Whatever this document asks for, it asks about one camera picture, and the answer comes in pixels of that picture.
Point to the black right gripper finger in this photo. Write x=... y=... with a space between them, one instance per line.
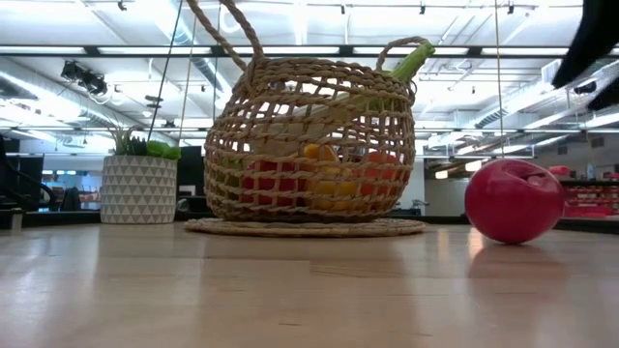
x=607 y=100
x=597 y=29

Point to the crimson glossy apple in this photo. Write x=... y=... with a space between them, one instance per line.
x=512 y=203

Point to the orange fruit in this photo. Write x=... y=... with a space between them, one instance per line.
x=374 y=171

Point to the woven wicker basket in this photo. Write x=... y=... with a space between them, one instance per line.
x=300 y=67

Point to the black ceiling device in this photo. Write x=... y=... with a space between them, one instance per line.
x=585 y=88

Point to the shelving with red bins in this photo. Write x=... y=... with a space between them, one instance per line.
x=590 y=200

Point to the yellow lemon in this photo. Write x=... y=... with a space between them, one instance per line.
x=331 y=188

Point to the round woven mat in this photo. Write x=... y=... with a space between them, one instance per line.
x=309 y=228

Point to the red round fruit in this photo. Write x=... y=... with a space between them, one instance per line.
x=268 y=183

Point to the green pear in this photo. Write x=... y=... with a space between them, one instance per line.
x=236 y=176

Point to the succulent in white patterned pot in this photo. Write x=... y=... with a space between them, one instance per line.
x=138 y=193

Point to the black ceiling spotlight fixture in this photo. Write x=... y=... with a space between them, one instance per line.
x=87 y=79

